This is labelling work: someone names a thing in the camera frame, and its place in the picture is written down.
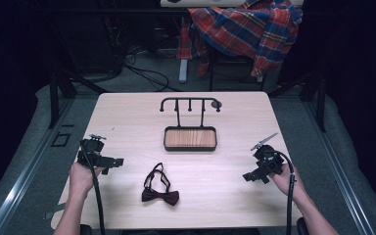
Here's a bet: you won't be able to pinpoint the red blue plaid shirt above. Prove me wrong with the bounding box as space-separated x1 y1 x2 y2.
176 0 305 80

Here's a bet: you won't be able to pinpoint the black chair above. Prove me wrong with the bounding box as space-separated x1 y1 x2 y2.
208 52 268 93

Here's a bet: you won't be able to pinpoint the aluminium rail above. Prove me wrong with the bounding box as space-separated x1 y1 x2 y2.
0 97 76 235
302 97 376 235

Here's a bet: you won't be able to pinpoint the black metal stand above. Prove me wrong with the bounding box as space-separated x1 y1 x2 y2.
47 67 110 130
267 70 328 133

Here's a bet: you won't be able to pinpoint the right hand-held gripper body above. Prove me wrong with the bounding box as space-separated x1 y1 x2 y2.
250 132 286 180

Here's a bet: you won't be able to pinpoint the black rack with wooden tray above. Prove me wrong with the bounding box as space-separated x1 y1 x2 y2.
159 96 223 153

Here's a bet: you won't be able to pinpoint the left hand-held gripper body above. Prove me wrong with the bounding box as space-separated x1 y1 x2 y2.
76 133 113 169

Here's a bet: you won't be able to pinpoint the black floor cables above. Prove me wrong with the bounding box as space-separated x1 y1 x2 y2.
87 45 184 93

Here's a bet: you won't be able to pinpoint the person's right hand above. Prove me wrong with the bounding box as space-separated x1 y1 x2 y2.
267 163 306 199

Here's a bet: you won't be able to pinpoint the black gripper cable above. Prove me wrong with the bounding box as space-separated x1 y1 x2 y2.
267 149 298 235
79 146 107 235

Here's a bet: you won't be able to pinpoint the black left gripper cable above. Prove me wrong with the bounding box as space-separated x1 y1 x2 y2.
79 146 107 235

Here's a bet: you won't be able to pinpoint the white post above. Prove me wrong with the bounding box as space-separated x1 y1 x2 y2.
178 58 189 84

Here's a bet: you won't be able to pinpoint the dark red bow tie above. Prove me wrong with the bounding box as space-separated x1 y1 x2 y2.
140 162 181 208

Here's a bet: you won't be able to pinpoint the person's left hand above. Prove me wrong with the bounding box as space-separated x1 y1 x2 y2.
69 162 106 199

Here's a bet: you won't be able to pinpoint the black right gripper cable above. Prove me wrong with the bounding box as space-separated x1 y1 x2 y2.
267 149 298 235

